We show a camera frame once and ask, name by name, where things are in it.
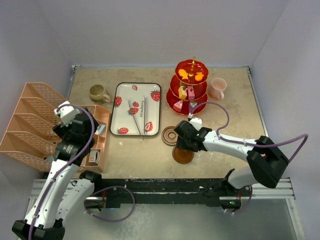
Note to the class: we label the yellow cake slice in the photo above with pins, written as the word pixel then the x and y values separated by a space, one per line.
pixel 182 92

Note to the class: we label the white strawberry tray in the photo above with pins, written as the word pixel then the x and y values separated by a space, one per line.
pixel 119 120

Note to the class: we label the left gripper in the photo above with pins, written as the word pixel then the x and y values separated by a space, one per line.
pixel 64 129

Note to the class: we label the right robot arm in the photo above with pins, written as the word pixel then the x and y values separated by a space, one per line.
pixel 266 163

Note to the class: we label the salmon pink cake slice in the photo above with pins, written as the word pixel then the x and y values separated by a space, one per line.
pixel 178 106

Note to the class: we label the orange fish cake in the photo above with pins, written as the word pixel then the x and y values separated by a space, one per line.
pixel 199 76
pixel 183 74

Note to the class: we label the purple cake slice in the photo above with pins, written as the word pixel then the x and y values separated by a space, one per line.
pixel 191 105

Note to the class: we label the pink mug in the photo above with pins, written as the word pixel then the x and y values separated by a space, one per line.
pixel 217 88

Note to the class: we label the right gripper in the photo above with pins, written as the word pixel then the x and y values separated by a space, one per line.
pixel 180 143

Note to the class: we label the metal tongs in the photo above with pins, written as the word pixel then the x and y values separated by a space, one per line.
pixel 136 114

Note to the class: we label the red three-tier cake stand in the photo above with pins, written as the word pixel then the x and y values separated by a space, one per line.
pixel 191 66

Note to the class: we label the pink desk organizer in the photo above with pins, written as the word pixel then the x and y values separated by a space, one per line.
pixel 29 137

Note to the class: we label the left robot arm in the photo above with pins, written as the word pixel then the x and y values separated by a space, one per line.
pixel 47 219

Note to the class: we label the beige ceramic mug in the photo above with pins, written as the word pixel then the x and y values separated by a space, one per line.
pixel 98 94

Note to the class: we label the brown wooden coaster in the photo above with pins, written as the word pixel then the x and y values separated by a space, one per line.
pixel 182 156
pixel 169 136

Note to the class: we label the black base frame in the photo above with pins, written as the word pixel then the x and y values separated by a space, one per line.
pixel 211 192

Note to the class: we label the small grey box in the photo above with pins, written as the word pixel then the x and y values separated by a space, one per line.
pixel 94 156

